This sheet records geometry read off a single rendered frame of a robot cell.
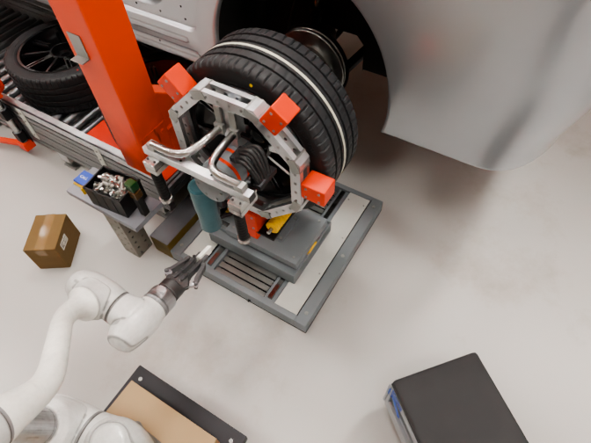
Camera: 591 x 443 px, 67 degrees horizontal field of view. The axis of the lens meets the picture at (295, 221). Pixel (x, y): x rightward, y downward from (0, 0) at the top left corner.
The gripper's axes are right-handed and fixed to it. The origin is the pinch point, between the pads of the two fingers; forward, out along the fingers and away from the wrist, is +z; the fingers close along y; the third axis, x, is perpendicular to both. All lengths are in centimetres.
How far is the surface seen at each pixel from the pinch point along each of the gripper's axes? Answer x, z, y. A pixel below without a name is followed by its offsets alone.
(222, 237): 44, 50, 26
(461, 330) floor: 55, 64, -94
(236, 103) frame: -48, 19, -1
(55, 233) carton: 50, 15, 101
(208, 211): 1.9, 21.7, 13.1
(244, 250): 43, 47, 11
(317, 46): -49, 80, -1
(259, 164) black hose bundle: -35.7, 10.7, -14.1
